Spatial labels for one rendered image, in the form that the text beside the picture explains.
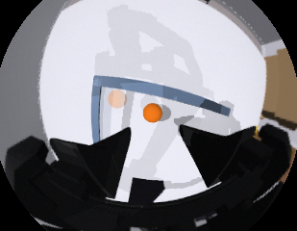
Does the clear v-shaped low wall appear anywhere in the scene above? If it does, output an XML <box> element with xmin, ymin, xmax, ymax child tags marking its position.
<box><xmin>90</xmin><ymin>76</ymin><xmax>230</xmax><ymax>143</ymax></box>

